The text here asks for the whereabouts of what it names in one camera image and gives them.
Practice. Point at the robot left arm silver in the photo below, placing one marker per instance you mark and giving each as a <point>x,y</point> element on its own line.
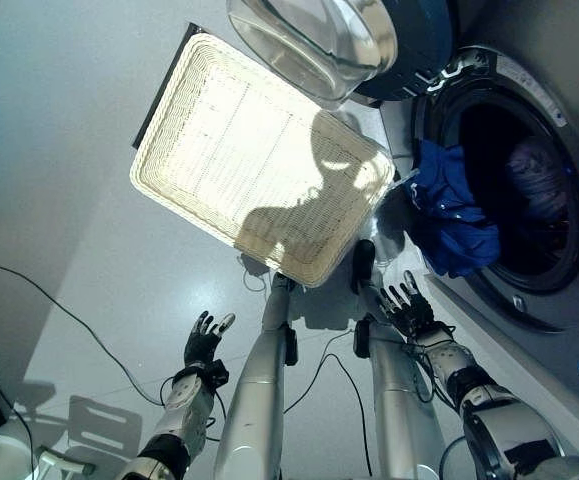
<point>181,410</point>

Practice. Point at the robot left leg silver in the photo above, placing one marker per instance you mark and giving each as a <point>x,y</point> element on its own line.
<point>254,395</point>

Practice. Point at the blue garment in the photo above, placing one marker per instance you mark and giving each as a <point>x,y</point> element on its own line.
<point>456,225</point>

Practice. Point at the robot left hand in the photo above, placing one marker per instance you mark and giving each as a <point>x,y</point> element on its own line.
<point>202,345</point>

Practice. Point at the white wicker basket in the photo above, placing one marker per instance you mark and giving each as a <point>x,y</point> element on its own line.
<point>249,150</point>

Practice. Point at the robot right arm silver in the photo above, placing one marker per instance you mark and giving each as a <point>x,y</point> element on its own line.
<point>494,415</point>

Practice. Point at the robot right leg silver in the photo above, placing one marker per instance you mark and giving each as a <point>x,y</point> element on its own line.
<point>399,400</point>

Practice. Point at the lavender garment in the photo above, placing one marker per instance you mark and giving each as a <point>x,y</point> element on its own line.
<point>539,175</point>

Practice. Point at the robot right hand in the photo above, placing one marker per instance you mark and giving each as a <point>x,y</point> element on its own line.
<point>414,315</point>

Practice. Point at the washing machine glass door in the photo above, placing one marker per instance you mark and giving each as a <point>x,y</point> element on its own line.
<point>329,45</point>

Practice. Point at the grey washing machine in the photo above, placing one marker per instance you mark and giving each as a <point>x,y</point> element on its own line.
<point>534,310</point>

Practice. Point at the robot leg silver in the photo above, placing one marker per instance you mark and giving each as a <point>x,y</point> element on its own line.
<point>399,400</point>
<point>254,395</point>

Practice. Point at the white plastic stand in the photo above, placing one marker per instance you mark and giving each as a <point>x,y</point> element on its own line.
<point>61,462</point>

